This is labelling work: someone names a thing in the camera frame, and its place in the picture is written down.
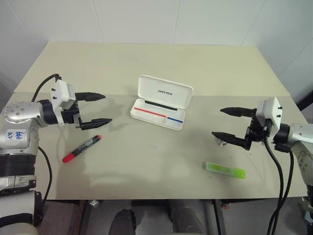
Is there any dark rounded shape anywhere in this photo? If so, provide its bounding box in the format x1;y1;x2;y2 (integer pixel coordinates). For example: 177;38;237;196
113;208;137;235

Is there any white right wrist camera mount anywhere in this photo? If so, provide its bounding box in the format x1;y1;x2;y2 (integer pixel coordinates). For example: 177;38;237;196
255;96;284;131

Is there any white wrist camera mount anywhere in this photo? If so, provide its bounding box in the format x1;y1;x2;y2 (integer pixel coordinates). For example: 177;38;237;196
255;96;284;131
51;79;75;126

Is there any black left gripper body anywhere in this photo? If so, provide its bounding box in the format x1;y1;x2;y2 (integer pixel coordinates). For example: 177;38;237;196
61;102;84;130

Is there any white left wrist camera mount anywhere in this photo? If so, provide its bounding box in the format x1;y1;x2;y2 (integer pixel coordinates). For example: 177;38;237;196
51;79;75;126

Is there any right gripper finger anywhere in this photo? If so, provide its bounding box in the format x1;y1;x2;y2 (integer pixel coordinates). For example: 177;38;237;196
220;106;258;118
211;131;248;148

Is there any black table frame leg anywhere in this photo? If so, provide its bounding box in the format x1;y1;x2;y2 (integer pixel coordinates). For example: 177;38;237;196
212;199;224;235
78;200;95;235

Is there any dark object by wall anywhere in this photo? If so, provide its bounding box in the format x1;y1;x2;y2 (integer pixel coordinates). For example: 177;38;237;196
296;89;313;114

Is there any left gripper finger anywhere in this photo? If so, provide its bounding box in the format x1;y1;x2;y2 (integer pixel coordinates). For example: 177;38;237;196
74;92;107;103
81;118;113;131

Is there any red and black marker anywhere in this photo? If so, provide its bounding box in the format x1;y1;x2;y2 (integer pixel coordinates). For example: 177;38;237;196
62;134;103;164

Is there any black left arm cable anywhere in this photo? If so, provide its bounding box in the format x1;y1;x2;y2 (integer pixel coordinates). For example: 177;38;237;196
31;73;61;204

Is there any white open pencil case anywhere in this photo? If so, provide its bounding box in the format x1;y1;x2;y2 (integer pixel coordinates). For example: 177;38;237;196
130;74;195;132

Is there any grey rounded shape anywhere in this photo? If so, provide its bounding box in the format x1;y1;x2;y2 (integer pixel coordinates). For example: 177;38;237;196
168;199;206;235

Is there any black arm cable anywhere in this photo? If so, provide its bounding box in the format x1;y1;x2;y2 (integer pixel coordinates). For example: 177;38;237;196
262;136;294;235
31;73;61;204

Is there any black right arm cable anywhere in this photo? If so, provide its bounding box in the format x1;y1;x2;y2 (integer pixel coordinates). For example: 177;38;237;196
262;136;294;235

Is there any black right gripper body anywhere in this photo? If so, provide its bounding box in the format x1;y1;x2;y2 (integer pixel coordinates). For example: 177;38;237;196
245;114;273;151

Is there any black pen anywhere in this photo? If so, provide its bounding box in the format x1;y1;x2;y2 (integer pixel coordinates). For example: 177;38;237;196
144;99;178;112

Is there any green highlighter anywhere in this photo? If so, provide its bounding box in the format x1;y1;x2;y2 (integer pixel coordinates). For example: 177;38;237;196
204;161;246;180

